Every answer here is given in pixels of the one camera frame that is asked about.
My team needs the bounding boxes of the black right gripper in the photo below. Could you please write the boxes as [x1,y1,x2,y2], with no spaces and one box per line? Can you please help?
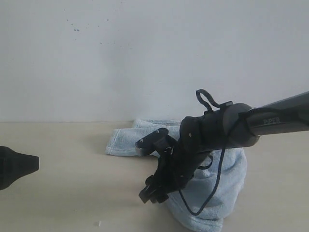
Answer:
[139,111,225,203]

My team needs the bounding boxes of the light blue terry towel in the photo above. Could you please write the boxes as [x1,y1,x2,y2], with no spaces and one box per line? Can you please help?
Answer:
[105,119,247,232]

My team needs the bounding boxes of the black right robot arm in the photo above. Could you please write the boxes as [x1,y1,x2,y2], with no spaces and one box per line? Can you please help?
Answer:
[135,89,309,203]

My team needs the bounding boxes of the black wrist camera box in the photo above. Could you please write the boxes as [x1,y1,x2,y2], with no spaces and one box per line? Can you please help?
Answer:
[135,128,177,156]

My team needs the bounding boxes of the black braided cable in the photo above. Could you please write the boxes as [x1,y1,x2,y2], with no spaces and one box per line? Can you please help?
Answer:
[178,89,254,216]

